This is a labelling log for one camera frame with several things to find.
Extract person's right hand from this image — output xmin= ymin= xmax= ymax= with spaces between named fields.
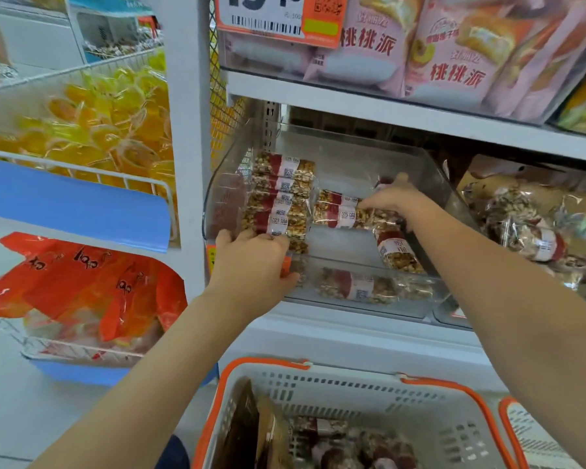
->
xmin=358 ymin=172 xmax=440 ymax=233

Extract person's left hand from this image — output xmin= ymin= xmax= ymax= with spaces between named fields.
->
xmin=205 ymin=229 xmax=301 ymax=312

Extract clear plastic shelf bin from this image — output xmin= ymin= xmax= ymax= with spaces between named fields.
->
xmin=202 ymin=117 xmax=480 ymax=324

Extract red-label nut bar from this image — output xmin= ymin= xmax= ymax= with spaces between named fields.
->
xmin=312 ymin=202 xmax=405 ymax=231

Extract person's right forearm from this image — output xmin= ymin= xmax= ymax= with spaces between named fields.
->
xmin=404 ymin=195 xmax=586 ymax=469

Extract person's left forearm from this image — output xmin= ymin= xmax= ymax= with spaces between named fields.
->
xmin=28 ymin=287 xmax=274 ymax=469

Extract stack of nut bar packets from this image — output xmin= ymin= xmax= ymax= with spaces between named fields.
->
xmin=242 ymin=151 xmax=436 ymax=306

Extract brown cardboard box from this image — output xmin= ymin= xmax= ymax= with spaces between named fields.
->
xmin=455 ymin=153 xmax=586 ymax=203

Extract pink pastry packet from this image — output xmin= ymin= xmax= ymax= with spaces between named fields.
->
xmin=220 ymin=31 xmax=318 ymax=78
xmin=403 ymin=0 xmax=537 ymax=113
xmin=304 ymin=0 xmax=425 ymax=97
xmin=482 ymin=0 xmax=586 ymax=123

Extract heap of clear-wrapped nut snacks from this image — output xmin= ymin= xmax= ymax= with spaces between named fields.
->
xmin=461 ymin=183 xmax=586 ymax=294

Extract dark brown flat packet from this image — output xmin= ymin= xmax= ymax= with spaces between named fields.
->
xmin=214 ymin=380 xmax=260 ymax=469

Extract tan flat packet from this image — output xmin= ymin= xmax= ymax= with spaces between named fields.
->
xmin=255 ymin=396 xmax=295 ymax=469

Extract clear upper shelf bin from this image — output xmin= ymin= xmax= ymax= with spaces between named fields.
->
xmin=217 ymin=0 xmax=586 ymax=126

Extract white metal shelf unit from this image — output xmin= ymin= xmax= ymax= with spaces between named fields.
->
xmin=168 ymin=0 xmax=586 ymax=401

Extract heap of nut bars in basket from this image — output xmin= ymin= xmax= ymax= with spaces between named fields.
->
xmin=289 ymin=416 xmax=423 ymax=469

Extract pile of orange snack bags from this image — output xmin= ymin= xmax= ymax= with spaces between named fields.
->
xmin=0 ymin=232 xmax=189 ymax=343

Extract orange and white price tag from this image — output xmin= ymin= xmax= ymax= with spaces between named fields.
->
xmin=214 ymin=0 xmax=348 ymax=50

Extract person's blue trousers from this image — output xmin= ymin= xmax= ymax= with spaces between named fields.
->
xmin=154 ymin=434 xmax=192 ymax=469

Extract light blue base panel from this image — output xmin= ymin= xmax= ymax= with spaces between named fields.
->
xmin=28 ymin=357 xmax=133 ymax=388

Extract pile of yellow jelly cups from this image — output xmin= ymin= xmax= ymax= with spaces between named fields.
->
xmin=0 ymin=49 xmax=177 ymax=210

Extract white shopping basket orange rim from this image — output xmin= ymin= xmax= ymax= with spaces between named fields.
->
xmin=498 ymin=395 xmax=574 ymax=469

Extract blue display stand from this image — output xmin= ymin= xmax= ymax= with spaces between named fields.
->
xmin=66 ymin=0 xmax=164 ymax=63

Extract white shopping basket orange handles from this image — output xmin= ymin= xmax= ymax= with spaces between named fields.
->
xmin=191 ymin=357 xmax=521 ymax=469

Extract wire mesh side panel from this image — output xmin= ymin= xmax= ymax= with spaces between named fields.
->
xmin=209 ymin=0 xmax=249 ymax=164

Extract small white wire basket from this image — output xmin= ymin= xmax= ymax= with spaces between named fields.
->
xmin=0 ymin=317 xmax=149 ymax=368

